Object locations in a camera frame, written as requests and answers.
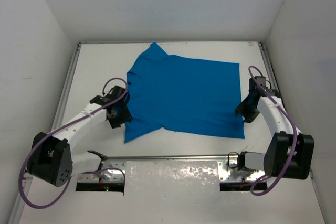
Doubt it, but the blue t shirt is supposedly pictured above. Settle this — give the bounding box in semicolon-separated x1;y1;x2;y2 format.
125;43;245;142

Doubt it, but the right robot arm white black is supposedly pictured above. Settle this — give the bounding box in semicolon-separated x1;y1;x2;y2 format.
235;76;314;180

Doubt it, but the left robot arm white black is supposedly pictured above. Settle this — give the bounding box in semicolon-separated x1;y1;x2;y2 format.
27;86;132;187

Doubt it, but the white front cover panel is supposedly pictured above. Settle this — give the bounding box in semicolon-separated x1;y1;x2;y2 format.
125;161;220;196

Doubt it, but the silver metal base rail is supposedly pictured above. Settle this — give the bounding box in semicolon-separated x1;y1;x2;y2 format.
78;153;265;184

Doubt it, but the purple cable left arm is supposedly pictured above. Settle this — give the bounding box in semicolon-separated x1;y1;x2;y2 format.
18;77;129;209

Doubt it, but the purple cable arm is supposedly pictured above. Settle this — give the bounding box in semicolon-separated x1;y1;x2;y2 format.
18;77;129;209
248;65;299;196

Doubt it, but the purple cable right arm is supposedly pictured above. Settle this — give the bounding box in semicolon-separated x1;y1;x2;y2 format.
248;65;299;196

